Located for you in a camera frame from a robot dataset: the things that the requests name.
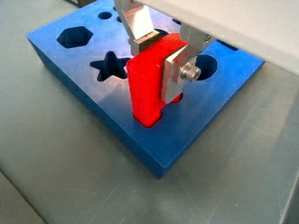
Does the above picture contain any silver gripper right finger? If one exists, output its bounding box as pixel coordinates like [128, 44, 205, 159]
[161, 24, 215, 103]

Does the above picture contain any red square-circle peg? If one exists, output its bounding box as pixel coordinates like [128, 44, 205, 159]
[125, 33, 187, 128]

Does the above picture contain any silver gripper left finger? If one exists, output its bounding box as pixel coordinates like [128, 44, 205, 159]
[113, 0, 163, 56]

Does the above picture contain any blue shape-sorting board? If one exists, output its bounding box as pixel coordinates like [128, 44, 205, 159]
[26, 0, 263, 178]

